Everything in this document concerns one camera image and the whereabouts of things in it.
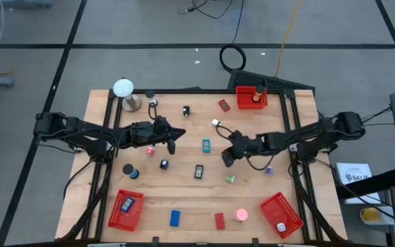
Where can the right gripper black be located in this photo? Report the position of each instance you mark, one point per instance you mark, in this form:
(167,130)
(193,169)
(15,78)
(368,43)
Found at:
(242,144)

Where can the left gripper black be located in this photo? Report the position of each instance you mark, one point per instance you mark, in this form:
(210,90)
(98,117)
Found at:
(159,138)

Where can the teal plastic case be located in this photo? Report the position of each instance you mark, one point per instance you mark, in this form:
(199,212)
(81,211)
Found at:
(206,145)

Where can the black wall charger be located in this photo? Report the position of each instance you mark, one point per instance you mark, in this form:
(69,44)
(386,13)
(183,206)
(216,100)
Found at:
(164,164)

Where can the green wall charger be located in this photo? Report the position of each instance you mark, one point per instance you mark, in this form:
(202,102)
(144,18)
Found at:
(230,178)

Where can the purple wall charger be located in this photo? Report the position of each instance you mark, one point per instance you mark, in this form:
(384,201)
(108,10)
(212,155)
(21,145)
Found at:
(269,170)

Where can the red case dark window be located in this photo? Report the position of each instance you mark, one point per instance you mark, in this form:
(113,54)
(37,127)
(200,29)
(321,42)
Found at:
(224,105)

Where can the white sand hourglass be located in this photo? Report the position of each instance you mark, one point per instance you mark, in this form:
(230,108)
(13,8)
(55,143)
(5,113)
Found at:
(150,93)

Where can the black plastic case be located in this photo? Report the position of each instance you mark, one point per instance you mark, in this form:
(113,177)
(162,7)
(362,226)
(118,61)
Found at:
(199,172)

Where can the pink capped hourglass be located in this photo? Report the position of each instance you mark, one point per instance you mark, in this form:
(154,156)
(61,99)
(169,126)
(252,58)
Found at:
(240,215)

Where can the plain blue plastic case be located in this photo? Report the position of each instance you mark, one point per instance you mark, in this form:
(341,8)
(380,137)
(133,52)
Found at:
(175,218)

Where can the blue case with label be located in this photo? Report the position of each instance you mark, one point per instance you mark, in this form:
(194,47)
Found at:
(128,204)

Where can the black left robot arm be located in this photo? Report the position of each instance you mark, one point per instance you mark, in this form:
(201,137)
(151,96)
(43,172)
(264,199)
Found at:
(81,129)

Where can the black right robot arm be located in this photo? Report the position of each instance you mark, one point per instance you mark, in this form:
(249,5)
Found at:
(303,134)

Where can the black charger white label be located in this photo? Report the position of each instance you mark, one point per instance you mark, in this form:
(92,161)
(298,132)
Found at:
(186,110)

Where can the red slotted plastic basket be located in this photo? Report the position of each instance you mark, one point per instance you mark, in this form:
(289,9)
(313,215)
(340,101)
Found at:
(118,219)
(276,209)
(245,103)

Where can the orange sand hourglass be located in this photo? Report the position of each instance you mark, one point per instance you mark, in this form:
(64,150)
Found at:
(260,89)

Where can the blue sand hourglass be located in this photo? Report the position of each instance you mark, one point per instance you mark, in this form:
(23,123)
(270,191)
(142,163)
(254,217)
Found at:
(128,169)

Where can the white mushroom lamp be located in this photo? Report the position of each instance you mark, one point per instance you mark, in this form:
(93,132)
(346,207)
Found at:
(123,88)

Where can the plain red plastic case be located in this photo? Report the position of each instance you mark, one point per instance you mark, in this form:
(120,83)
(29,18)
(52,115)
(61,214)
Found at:
(219,221)

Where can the white printed cardboard box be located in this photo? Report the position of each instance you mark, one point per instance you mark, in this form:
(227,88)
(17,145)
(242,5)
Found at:
(352,169)

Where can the black angled bar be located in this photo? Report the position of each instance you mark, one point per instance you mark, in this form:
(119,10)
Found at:
(372,183)

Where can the clear tub yellow contents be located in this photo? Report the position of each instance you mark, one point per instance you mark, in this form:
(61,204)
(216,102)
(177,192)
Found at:
(372,215)

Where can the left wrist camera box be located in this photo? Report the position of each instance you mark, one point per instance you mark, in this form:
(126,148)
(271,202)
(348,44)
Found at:
(162,125)

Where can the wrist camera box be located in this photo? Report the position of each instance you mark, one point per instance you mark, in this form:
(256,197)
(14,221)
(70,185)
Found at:
(162,125)
(228,160)

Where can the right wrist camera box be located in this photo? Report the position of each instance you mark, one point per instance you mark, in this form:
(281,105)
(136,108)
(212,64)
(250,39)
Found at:
(228,160)

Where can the white wall charger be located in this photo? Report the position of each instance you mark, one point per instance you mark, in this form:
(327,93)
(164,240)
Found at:
(215,122)

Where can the black aluminium table frame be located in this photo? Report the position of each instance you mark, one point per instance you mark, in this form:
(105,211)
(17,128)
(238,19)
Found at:
(201,91)

